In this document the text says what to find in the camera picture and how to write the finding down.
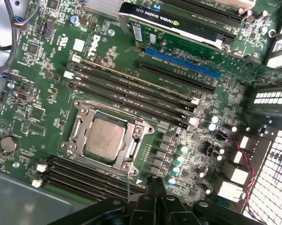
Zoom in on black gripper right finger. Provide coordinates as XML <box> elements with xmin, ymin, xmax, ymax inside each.
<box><xmin>156</xmin><ymin>176</ymin><xmax>269</xmax><ymax>225</ymax></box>

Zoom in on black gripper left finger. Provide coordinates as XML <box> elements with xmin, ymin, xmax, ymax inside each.
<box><xmin>49</xmin><ymin>175</ymin><xmax>158</xmax><ymax>225</ymax></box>

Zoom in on metal locking lever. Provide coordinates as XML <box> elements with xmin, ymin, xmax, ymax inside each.
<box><xmin>126</xmin><ymin>172</ymin><xmax>131</xmax><ymax>201</ymax></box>

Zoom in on silver CPU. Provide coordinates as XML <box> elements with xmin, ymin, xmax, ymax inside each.
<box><xmin>84</xmin><ymin>118</ymin><xmax>128</xmax><ymax>162</ymax></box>

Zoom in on CPU socket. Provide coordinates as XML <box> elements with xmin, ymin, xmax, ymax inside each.
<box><xmin>60</xmin><ymin>99</ymin><xmax>155</xmax><ymax>176</ymax></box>

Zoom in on RAM slot white latches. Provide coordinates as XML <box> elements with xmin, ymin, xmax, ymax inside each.
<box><xmin>63</xmin><ymin>71</ymin><xmax>199</xmax><ymax>125</ymax></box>
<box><xmin>36</xmin><ymin>163</ymin><xmax>137</xmax><ymax>196</ymax></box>
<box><xmin>31</xmin><ymin>179</ymin><xmax>108</xmax><ymax>203</ymax></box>

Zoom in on open black PC case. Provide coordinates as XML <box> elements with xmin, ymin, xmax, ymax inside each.
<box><xmin>0</xmin><ymin>0</ymin><xmax>282</xmax><ymax>225</ymax></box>

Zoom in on installed RAM stick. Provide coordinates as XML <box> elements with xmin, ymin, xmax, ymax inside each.
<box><xmin>72</xmin><ymin>54</ymin><xmax>200</xmax><ymax>105</ymax></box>

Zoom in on round coin cell battery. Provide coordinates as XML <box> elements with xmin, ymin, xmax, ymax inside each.
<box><xmin>0</xmin><ymin>135</ymin><xmax>20</xmax><ymax>155</ymax></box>

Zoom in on blue expansion slot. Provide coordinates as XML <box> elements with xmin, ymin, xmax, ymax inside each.
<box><xmin>144</xmin><ymin>46</ymin><xmax>222</xmax><ymax>80</ymax></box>

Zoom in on white square board sticker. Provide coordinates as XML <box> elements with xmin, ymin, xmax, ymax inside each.
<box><xmin>72</xmin><ymin>38</ymin><xmax>85</xmax><ymax>53</ymax></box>

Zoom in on black graphics card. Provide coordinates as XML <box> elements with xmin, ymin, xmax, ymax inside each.
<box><xmin>118</xmin><ymin>1</ymin><xmax>237</xmax><ymax>51</ymax></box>

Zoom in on silver chipset heatsink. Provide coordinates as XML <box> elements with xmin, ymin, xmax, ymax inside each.
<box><xmin>84</xmin><ymin>0</ymin><xmax>122</xmax><ymax>23</ymax></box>

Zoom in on beige expansion slot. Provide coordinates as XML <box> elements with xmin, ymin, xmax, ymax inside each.
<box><xmin>214</xmin><ymin>0</ymin><xmax>258</xmax><ymax>9</ymax></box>

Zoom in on black panel cable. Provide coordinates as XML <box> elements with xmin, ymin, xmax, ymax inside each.
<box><xmin>0</xmin><ymin>0</ymin><xmax>18</xmax><ymax>91</ymax></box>

